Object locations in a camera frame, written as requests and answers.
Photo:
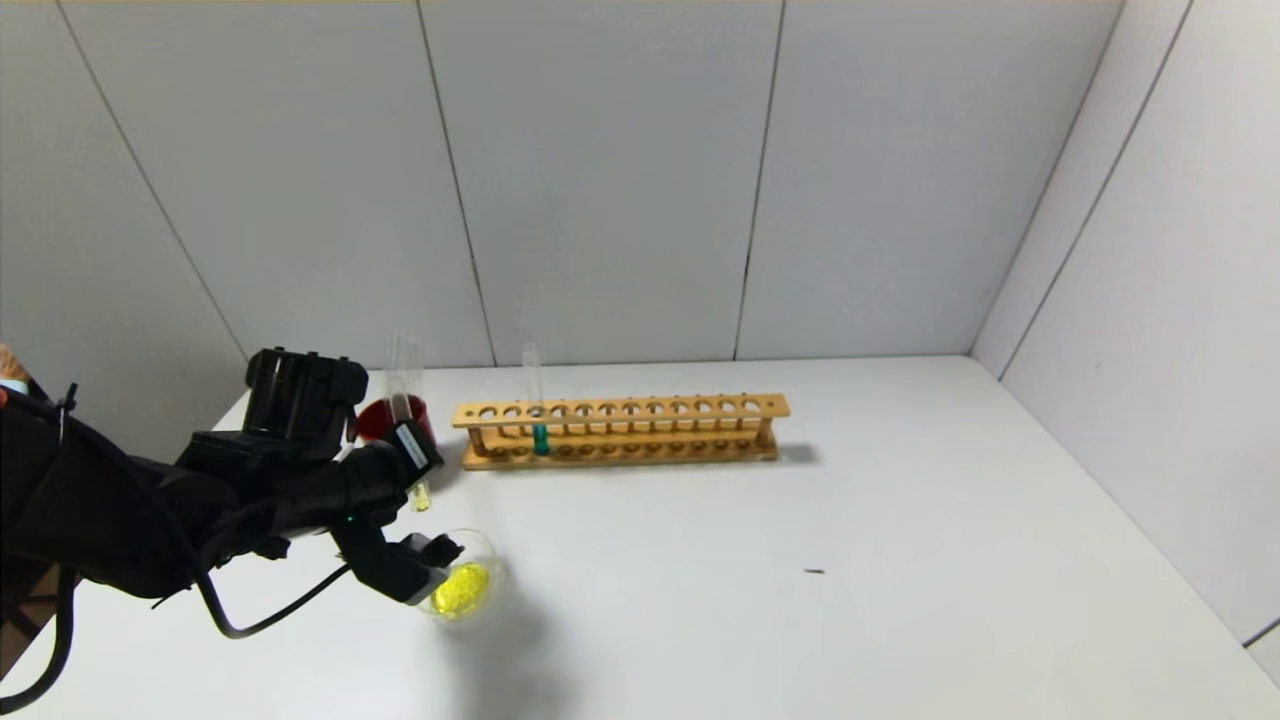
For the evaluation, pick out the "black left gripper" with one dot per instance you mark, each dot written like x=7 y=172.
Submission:
x=417 y=447

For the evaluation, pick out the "blue pigment test tube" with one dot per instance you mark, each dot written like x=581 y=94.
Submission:
x=540 y=440

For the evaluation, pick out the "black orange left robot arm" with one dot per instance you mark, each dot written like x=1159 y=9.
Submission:
x=100 y=500

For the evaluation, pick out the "empty glass test tube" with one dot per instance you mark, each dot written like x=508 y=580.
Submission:
x=393 y=370
x=413 y=370

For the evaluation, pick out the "wooden test tube rack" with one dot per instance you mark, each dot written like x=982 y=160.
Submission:
x=640 y=422

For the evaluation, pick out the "red cup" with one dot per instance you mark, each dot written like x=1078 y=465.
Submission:
x=375 y=422

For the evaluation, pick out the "clear glass petri dish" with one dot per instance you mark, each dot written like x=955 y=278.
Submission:
x=465 y=590

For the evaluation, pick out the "person in light blue sleeve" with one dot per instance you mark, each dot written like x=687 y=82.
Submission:
x=10 y=375

